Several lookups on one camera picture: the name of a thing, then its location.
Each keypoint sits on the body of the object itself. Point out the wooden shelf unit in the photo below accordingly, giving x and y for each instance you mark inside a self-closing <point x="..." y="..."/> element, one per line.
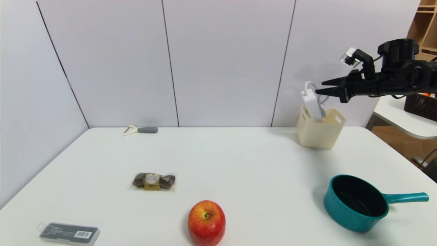
<point x="428" y="27"/>

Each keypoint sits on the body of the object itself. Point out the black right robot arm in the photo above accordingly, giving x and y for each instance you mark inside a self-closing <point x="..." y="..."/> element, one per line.
<point x="409" y="78"/>

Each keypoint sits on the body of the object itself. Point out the cream plastic box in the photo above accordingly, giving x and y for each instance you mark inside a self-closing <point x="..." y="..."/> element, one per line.
<point x="319" y="135"/>

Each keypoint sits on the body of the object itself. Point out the white side table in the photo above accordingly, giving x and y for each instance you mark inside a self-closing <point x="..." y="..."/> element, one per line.
<point x="392" y="109"/>

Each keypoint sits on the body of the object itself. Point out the dark wicker basket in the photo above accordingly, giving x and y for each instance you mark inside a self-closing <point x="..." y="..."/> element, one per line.
<point x="421" y="107"/>

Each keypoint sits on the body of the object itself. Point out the chocolate pack with gold label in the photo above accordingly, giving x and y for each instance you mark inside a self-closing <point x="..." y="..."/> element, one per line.
<point x="152" y="181"/>

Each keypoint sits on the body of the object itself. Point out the clear plastic case black insert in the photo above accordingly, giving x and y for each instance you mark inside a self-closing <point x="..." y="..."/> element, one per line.
<point x="68" y="233"/>

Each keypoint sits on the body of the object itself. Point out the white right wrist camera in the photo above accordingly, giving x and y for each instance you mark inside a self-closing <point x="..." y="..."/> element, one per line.
<point x="351" y="57"/>

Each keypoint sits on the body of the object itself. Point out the teal saucepan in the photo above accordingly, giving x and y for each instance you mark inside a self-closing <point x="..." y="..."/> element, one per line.
<point x="344" y="215"/>

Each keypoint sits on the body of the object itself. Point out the red yellow apple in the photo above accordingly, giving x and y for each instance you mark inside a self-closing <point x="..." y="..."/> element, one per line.
<point x="206" y="223"/>

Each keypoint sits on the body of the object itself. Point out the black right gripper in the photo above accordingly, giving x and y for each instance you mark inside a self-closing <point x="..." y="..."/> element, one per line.
<point x="349" y="88"/>

